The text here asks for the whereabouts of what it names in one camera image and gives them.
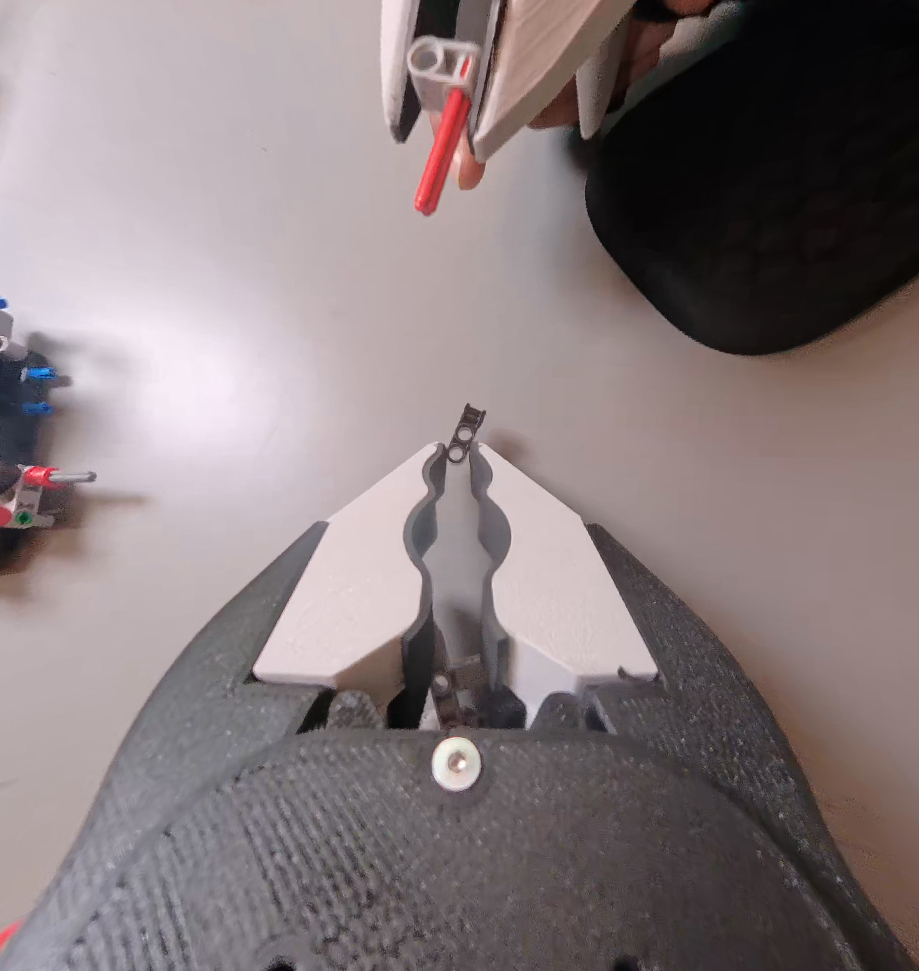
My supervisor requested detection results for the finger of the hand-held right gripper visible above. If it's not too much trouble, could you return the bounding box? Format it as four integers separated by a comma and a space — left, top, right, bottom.
380, 0, 432, 145
469, 0, 636, 164

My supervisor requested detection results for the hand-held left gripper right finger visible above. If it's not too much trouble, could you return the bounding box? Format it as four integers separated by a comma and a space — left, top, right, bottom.
471, 442, 660, 720

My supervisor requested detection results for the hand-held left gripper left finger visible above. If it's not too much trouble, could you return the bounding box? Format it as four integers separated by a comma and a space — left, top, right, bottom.
252, 442, 441, 723

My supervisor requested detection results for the grey lego connector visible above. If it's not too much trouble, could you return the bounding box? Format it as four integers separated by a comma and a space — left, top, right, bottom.
406, 35, 482, 115

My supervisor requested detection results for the red lego axle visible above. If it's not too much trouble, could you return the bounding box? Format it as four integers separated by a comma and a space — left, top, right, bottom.
414, 57, 476, 217

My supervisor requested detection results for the lego car chassis assembly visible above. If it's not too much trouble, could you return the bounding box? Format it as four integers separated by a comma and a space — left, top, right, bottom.
0, 292, 98, 581

